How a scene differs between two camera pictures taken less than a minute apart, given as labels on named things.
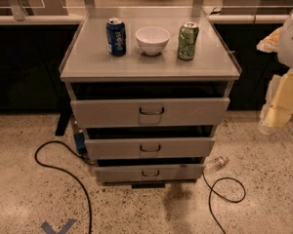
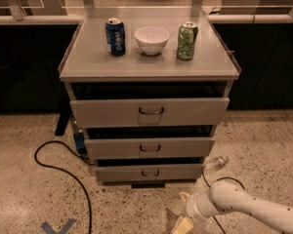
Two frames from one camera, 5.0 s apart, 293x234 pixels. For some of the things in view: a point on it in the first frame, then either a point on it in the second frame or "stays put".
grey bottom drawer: (146, 174) stays put
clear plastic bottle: (216, 164) stays put
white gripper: (291, 44) -> (190, 206)
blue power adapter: (80, 141) stays put
